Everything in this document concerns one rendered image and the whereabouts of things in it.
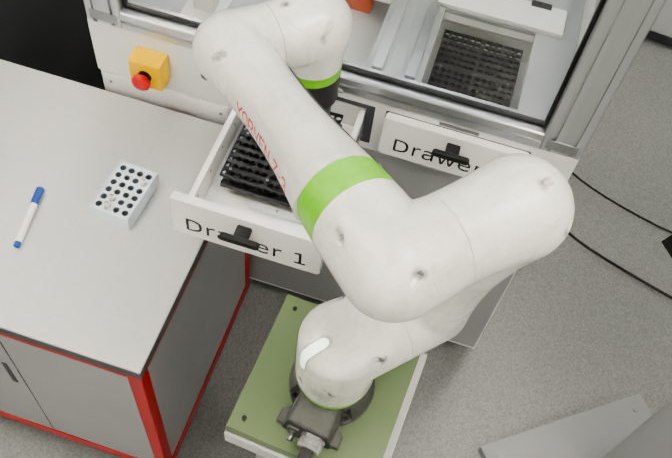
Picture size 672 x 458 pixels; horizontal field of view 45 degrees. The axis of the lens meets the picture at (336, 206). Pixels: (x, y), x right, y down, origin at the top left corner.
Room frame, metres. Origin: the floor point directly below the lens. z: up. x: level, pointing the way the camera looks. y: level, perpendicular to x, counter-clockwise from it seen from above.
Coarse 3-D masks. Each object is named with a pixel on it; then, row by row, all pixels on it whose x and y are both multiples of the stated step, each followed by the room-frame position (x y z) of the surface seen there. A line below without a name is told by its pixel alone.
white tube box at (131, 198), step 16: (112, 176) 0.90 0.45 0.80; (128, 176) 0.91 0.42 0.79; (144, 176) 0.92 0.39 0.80; (112, 192) 0.87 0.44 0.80; (128, 192) 0.87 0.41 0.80; (144, 192) 0.88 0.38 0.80; (96, 208) 0.82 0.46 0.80; (112, 208) 0.83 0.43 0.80; (128, 208) 0.84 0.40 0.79; (128, 224) 0.81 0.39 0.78
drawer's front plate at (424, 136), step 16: (384, 128) 1.05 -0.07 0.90; (400, 128) 1.04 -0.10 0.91; (416, 128) 1.04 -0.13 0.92; (432, 128) 1.04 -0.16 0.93; (384, 144) 1.05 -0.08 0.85; (400, 144) 1.04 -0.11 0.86; (416, 144) 1.03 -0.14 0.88; (432, 144) 1.03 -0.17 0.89; (464, 144) 1.02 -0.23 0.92; (480, 144) 1.02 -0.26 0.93; (496, 144) 1.02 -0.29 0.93; (416, 160) 1.03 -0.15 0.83; (432, 160) 1.03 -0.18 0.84; (480, 160) 1.01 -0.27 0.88
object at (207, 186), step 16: (336, 112) 1.10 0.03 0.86; (352, 112) 1.09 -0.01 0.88; (224, 128) 0.99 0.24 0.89; (240, 128) 1.04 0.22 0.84; (352, 128) 1.08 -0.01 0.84; (224, 144) 0.97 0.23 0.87; (208, 160) 0.91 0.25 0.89; (224, 160) 0.95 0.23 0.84; (208, 176) 0.88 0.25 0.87; (192, 192) 0.83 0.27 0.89; (208, 192) 0.87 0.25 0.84; (224, 192) 0.88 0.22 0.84; (240, 192) 0.88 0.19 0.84; (240, 208) 0.85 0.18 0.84; (288, 208) 0.86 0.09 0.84; (288, 224) 0.83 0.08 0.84
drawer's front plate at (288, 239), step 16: (176, 192) 0.80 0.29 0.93; (176, 208) 0.79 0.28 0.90; (192, 208) 0.78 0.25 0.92; (208, 208) 0.78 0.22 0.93; (224, 208) 0.78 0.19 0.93; (176, 224) 0.79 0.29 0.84; (192, 224) 0.78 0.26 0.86; (208, 224) 0.77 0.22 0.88; (224, 224) 0.77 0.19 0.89; (240, 224) 0.76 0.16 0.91; (256, 224) 0.76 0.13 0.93; (272, 224) 0.76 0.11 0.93; (208, 240) 0.78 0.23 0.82; (256, 240) 0.76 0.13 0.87; (272, 240) 0.75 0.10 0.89; (288, 240) 0.75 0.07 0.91; (304, 240) 0.74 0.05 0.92; (272, 256) 0.75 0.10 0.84; (288, 256) 0.75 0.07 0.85; (304, 256) 0.74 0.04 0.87; (320, 256) 0.74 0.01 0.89
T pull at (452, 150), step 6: (450, 144) 1.02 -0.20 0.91; (432, 150) 1.00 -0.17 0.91; (438, 150) 1.00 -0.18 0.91; (450, 150) 1.00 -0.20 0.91; (456, 150) 1.01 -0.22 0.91; (438, 156) 0.99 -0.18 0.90; (444, 156) 0.99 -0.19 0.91; (450, 156) 0.99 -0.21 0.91; (456, 156) 0.99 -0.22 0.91; (462, 156) 0.99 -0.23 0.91; (456, 162) 0.98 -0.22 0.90; (462, 162) 0.98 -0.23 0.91; (468, 162) 0.98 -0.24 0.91
